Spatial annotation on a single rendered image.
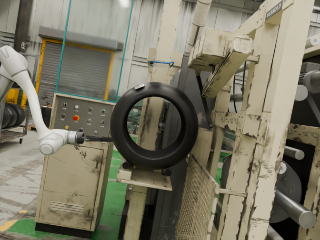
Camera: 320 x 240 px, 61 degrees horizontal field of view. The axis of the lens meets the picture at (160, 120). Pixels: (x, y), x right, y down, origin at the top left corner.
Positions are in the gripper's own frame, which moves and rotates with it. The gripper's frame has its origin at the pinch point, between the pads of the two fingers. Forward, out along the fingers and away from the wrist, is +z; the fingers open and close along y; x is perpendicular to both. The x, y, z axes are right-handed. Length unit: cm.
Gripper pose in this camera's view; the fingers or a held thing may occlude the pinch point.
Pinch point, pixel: (107, 139)
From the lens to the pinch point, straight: 188.3
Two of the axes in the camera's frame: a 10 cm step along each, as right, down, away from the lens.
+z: 10.0, 0.5, 0.3
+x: -0.5, 10.0, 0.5
